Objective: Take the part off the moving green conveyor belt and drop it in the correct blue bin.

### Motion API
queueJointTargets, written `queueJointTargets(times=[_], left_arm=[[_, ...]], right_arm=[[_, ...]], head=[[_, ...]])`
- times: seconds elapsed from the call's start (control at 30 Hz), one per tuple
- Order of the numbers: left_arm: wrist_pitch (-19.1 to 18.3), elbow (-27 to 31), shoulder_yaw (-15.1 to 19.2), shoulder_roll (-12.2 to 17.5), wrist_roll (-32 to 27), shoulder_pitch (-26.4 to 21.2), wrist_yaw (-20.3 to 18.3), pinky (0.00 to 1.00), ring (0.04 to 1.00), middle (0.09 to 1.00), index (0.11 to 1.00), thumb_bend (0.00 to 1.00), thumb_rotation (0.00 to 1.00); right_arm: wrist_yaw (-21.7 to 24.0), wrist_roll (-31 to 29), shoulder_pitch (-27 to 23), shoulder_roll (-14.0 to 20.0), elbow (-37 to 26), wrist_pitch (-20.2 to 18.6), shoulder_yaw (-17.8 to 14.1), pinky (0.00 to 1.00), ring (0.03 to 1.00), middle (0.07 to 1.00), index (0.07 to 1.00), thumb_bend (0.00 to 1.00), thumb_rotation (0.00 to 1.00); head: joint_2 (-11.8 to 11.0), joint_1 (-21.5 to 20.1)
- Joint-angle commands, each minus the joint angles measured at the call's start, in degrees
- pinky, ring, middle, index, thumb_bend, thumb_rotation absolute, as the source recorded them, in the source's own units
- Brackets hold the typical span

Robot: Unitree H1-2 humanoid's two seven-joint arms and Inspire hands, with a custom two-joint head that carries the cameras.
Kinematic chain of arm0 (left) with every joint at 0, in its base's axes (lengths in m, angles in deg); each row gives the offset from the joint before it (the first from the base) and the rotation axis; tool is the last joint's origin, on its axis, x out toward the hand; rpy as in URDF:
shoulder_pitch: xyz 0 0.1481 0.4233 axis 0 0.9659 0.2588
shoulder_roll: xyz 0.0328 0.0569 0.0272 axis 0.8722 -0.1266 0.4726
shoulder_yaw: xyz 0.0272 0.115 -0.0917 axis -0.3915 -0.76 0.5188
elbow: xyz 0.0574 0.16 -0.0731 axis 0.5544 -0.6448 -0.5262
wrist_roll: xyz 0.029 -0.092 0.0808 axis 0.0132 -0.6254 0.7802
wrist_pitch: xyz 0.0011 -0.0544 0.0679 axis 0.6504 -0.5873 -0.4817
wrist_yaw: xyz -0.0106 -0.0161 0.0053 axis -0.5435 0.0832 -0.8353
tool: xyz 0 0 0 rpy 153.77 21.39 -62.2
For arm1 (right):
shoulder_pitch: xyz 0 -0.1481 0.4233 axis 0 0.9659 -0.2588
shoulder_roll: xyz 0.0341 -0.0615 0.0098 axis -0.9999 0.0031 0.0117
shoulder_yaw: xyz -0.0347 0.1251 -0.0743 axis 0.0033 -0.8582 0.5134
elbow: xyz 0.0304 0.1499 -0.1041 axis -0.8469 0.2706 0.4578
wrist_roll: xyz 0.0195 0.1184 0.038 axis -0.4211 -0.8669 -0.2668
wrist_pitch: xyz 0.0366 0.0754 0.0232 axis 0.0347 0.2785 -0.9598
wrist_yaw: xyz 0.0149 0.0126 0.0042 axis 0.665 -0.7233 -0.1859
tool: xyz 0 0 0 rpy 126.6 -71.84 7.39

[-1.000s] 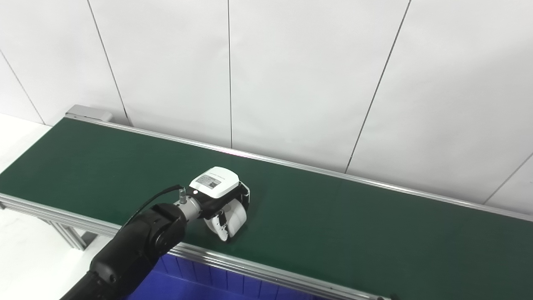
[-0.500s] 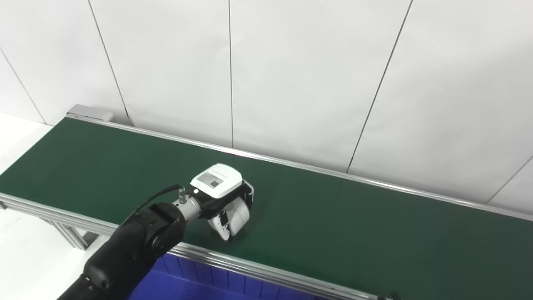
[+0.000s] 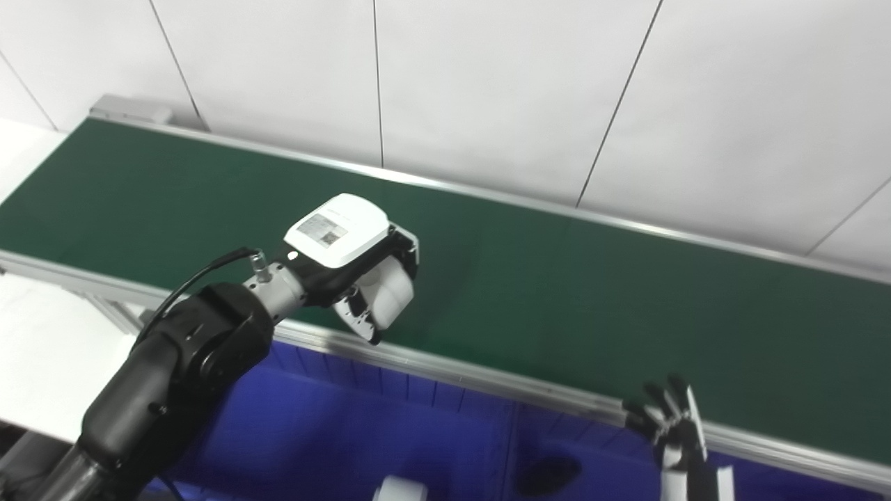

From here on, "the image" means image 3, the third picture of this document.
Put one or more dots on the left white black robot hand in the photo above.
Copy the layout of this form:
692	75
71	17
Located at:
337	233

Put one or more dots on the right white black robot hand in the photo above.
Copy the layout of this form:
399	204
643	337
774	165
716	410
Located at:
679	438

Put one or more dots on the white cylindrical plastic part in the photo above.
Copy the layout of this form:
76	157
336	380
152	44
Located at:
400	490
390	296

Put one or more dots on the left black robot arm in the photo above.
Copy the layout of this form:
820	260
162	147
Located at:
181	362

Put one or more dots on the blue plastic bin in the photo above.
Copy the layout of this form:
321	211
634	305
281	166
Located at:
348	431
612	466

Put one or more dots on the black oval flange part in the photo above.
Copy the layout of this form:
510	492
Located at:
550	474

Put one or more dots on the green conveyor belt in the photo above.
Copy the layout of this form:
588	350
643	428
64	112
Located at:
557	292
487	379

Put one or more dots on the aluminium conveyor support leg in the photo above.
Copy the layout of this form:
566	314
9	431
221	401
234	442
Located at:
115	313

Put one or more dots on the grey conveyor end box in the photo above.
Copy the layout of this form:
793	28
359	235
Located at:
132	110

